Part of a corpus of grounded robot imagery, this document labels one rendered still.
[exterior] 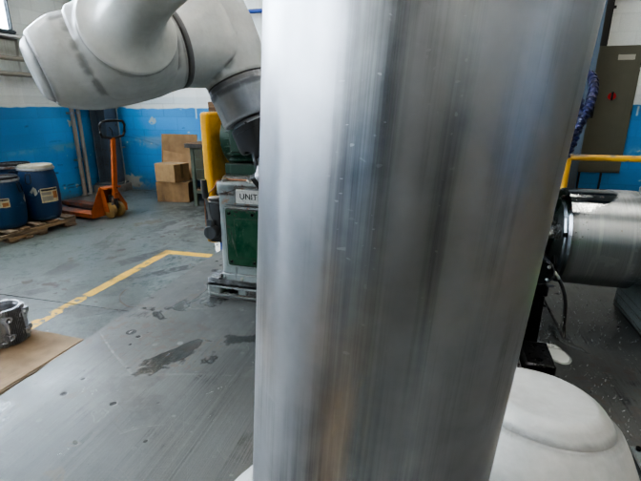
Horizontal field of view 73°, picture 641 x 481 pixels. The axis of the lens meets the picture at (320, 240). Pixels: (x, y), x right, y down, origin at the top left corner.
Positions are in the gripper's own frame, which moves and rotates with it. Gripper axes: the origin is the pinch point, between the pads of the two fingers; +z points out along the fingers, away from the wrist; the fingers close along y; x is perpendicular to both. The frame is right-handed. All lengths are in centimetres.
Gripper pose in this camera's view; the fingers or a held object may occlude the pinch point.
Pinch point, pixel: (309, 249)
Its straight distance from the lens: 65.6
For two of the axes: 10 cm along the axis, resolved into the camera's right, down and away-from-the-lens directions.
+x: -8.8, 3.0, 3.6
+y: 2.8, -2.9, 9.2
